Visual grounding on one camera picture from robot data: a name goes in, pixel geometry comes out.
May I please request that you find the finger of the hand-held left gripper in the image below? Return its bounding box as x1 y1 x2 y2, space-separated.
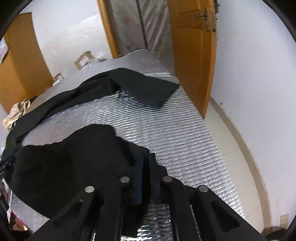
0 156 12 180

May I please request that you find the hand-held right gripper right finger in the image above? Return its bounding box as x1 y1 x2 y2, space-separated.
149 153 266 241

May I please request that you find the wall socket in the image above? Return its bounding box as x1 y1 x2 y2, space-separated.
280 214 289 230

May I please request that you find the clear plastic door curtain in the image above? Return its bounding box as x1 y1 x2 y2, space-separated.
105 0 176 77

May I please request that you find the black garment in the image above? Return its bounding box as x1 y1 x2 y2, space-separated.
3 68 181 238

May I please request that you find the cardboard box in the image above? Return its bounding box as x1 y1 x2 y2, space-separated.
74 51 95 70

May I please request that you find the wooden door frame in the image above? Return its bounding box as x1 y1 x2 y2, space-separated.
97 0 121 58

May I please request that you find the beige floral blanket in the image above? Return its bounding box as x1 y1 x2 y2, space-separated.
3 99 31 132

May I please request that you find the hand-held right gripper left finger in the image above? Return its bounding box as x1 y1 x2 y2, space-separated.
30 155 145 241

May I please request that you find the metal door handle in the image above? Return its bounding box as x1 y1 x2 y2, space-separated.
194 7 216 32

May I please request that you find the wooden door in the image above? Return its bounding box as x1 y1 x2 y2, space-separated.
167 0 218 118

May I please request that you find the wooden wardrobe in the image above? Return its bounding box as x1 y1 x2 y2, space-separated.
0 12 55 107

